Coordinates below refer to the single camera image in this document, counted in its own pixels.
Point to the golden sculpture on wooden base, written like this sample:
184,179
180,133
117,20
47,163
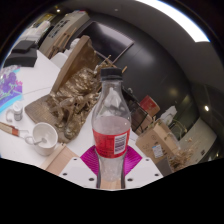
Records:
73,96

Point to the dry plant in grey pot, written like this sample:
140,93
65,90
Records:
181,156

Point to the white cabinet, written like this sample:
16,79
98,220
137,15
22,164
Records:
63,30

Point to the red box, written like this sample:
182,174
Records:
150,105

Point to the small white jar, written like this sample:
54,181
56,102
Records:
18,111

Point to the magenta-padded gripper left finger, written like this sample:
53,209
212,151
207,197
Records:
74,170

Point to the wooden brush with red band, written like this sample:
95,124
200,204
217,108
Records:
10,128

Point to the white plastic chair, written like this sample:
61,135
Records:
59,60

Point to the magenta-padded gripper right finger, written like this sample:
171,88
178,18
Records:
146,170

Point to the brown cardboard box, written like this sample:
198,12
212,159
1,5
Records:
155,140

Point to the white ceramic mug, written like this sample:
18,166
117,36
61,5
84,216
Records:
45,138

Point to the clear red-labelled drink bottle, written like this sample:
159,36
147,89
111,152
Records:
111,110

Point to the flat black box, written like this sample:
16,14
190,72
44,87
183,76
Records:
20,60
26,46

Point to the black wall screen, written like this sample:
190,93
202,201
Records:
106,40

